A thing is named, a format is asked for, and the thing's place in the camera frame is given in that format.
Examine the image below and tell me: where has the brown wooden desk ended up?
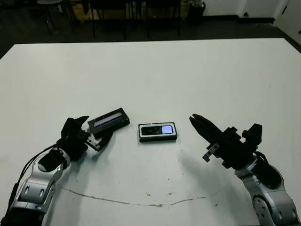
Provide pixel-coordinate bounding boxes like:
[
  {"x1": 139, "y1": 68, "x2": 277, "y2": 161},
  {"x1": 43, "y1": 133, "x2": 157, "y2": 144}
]
[{"x1": 70, "y1": 0, "x2": 189, "y2": 21}]

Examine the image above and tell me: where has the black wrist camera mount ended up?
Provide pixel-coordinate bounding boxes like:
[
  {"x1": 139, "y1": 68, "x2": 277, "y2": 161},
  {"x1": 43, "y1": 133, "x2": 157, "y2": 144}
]
[
  {"x1": 61, "y1": 115, "x2": 90, "y2": 139},
  {"x1": 241, "y1": 123, "x2": 263, "y2": 148}
]

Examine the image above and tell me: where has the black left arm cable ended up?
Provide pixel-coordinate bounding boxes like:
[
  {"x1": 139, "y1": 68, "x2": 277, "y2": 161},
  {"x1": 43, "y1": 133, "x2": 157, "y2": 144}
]
[{"x1": 9, "y1": 144, "x2": 61, "y2": 208}]

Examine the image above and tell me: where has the black carton box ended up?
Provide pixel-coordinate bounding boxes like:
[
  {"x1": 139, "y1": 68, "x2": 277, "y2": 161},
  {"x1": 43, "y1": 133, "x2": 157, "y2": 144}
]
[{"x1": 87, "y1": 107, "x2": 131, "y2": 137}]

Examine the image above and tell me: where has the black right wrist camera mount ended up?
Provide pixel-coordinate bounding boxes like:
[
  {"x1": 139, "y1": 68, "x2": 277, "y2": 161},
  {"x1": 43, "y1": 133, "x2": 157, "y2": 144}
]
[{"x1": 241, "y1": 123, "x2": 263, "y2": 148}]

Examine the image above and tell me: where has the black box with white insert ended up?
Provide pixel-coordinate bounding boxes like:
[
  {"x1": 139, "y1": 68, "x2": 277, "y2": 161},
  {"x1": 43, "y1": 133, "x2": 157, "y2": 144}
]
[{"x1": 137, "y1": 121, "x2": 177, "y2": 143}]

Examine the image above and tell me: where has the black trash bin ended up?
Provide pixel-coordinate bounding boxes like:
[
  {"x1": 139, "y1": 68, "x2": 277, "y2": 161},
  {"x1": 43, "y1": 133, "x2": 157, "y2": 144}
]
[{"x1": 188, "y1": 0, "x2": 206, "y2": 22}]

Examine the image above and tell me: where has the black phone-like camera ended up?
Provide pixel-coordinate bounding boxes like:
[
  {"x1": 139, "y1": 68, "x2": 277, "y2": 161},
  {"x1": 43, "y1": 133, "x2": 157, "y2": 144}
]
[{"x1": 141, "y1": 126, "x2": 174, "y2": 136}]

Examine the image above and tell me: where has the black chair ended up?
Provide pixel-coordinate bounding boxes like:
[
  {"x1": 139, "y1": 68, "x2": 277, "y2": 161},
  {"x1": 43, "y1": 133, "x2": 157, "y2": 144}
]
[
  {"x1": 36, "y1": 0, "x2": 73, "y2": 36},
  {"x1": 145, "y1": 0, "x2": 182, "y2": 38},
  {"x1": 90, "y1": 0, "x2": 127, "y2": 40}
]

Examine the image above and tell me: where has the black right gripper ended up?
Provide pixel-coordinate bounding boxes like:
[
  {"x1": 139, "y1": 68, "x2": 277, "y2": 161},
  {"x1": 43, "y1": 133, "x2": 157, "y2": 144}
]
[{"x1": 189, "y1": 113, "x2": 256, "y2": 170}]

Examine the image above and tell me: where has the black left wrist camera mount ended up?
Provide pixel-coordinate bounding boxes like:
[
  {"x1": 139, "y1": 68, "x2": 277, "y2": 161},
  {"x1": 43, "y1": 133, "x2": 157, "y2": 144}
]
[{"x1": 61, "y1": 115, "x2": 90, "y2": 139}]

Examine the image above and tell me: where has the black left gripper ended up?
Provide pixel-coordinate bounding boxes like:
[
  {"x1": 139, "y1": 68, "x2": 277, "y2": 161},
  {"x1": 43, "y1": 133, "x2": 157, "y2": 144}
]
[{"x1": 56, "y1": 121, "x2": 114, "y2": 163}]

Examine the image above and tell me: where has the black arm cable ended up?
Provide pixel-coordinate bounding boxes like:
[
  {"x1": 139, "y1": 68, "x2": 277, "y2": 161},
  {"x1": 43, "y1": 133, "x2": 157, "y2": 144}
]
[
  {"x1": 9, "y1": 144, "x2": 61, "y2": 208},
  {"x1": 255, "y1": 150, "x2": 271, "y2": 165}
]

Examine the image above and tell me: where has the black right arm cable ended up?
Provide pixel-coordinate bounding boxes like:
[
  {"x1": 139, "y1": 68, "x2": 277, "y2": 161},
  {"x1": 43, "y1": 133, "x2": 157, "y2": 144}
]
[{"x1": 255, "y1": 150, "x2": 271, "y2": 165}]

